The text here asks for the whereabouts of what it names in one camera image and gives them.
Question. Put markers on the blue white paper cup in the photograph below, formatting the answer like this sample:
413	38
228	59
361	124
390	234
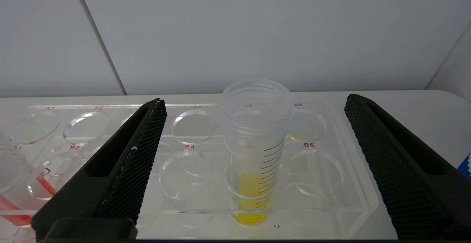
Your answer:
465	166

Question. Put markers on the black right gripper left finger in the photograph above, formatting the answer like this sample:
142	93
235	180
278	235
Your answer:
110	184

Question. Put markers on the test tube with yellow pigment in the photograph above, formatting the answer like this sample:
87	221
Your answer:
254	154

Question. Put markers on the clear acrylic test tube rack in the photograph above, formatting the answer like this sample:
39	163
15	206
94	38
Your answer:
191	162

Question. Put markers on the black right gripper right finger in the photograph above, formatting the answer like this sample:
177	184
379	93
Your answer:
412	184

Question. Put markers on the test tube with red liquid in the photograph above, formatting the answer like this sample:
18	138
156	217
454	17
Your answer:
18	199

